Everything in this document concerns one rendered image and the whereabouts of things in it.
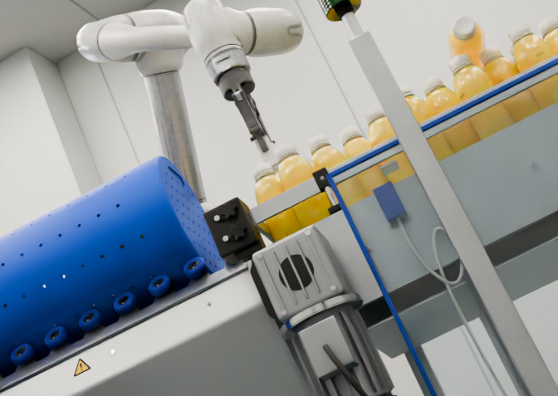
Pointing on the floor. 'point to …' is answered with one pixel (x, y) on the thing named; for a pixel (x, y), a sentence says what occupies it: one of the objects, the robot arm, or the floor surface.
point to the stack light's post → (454, 220)
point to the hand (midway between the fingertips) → (270, 156)
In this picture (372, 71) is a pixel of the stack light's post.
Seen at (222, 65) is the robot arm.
